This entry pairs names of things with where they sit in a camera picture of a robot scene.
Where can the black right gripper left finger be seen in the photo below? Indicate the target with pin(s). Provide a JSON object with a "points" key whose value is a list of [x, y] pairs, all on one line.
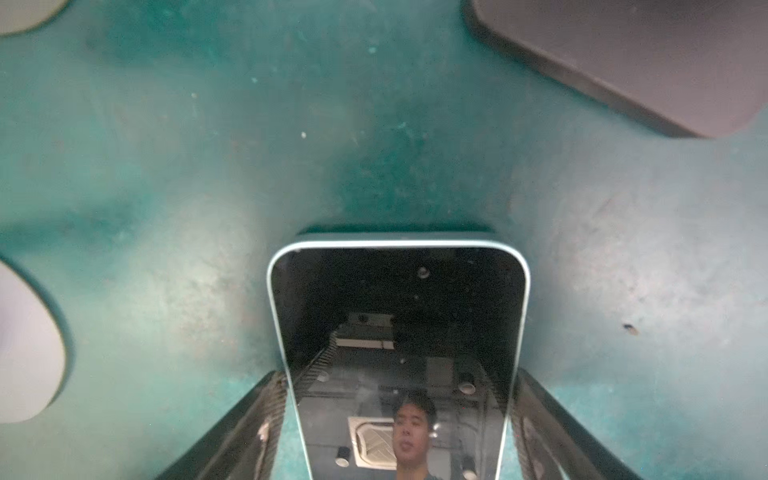
{"points": [[243, 444]]}

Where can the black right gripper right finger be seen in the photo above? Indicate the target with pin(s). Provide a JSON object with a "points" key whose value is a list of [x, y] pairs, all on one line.
{"points": [[552, 444]]}

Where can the phone with light green frame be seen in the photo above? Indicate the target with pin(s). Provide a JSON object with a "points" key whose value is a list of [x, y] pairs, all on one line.
{"points": [[401, 351]]}

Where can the purple round stand front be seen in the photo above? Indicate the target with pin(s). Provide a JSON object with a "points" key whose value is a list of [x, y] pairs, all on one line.
{"points": [[33, 355]]}

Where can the purple round stand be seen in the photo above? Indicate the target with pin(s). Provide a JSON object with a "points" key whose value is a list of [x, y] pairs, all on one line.
{"points": [[29, 10], [33, 355]]}

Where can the black folding phone stand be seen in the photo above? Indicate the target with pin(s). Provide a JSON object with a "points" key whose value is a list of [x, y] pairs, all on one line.
{"points": [[690, 69]]}

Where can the purple round stand middle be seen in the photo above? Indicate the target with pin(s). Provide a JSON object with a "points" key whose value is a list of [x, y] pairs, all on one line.
{"points": [[29, 10]]}

